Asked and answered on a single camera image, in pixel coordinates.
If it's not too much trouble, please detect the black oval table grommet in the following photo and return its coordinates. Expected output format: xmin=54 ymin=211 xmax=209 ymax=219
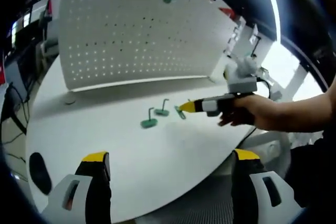
xmin=28 ymin=152 xmax=53 ymax=196

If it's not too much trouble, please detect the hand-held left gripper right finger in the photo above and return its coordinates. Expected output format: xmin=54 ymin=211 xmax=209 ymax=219
xmin=231 ymin=148 xmax=296 ymax=224

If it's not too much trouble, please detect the person's black shirt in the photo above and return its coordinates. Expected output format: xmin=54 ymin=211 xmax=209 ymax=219
xmin=287 ymin=129 xmax=336 ymax=209

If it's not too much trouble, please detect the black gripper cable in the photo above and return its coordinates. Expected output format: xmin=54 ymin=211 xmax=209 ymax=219
xmin=256 ymin=77 xmax=272 ymax=101

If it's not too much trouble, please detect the white perforated mounting plate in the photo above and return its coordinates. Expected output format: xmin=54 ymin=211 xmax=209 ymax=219
xmin=56 ymin=0 xmax=246 ymax=93

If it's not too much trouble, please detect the person's right hand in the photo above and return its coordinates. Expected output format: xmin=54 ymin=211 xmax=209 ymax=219
xmin=217 ymin=94 xmax=268 ymax=128

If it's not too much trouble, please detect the ceiling light strip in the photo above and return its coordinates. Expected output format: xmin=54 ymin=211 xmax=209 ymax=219
xmin=258 ymin=0 xmax=283 ymax=44

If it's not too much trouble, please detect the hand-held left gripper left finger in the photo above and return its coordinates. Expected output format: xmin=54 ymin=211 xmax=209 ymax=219
xmin=41 ymin=151 xmax=112 ymax=224

